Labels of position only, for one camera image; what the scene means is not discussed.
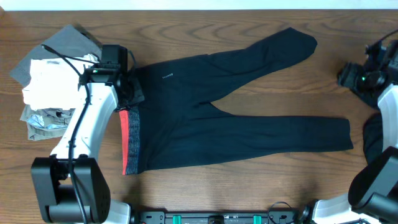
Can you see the olive folded garment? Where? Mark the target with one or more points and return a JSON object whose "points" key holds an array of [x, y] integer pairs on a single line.
{"points": [[46, 123]]}

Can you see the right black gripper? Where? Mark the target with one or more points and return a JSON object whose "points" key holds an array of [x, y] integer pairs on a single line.
{"points": [[347, 76]]}

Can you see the black leggings with red waistband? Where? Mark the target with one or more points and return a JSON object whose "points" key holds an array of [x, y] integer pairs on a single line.
{"points": [[177, 125]]}

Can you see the black garment pile right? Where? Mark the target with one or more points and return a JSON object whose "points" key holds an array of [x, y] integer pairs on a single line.
{"points": [[372, 130]]}

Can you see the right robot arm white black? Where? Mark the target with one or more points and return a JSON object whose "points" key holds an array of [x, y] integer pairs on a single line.
{"points": [[372, 196]]}

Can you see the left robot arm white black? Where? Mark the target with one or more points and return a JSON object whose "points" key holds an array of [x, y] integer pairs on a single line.
{"points": [[69, 185]]}

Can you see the white folded printed shirt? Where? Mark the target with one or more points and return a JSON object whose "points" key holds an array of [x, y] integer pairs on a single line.
{"points": [[54, 83]]}

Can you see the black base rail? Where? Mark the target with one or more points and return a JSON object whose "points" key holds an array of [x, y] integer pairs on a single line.
{"points": [[272, 217]]}

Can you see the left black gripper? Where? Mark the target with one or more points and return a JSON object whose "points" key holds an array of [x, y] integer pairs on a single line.
{"points": [[132, 97]]}

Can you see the grey folded shirt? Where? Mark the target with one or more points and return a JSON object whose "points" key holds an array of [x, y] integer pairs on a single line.
{"points": [[72, 40]]}

